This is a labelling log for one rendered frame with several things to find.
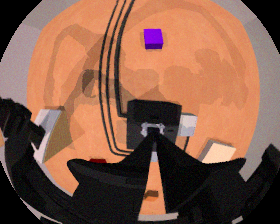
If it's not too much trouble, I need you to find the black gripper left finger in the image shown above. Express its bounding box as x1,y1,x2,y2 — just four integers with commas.
67,132,155,214

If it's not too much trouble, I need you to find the small purple cube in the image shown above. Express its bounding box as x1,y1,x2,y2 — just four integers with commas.
144,28,164,49

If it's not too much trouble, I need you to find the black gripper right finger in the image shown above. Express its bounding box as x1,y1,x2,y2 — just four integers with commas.
156,133,245,214

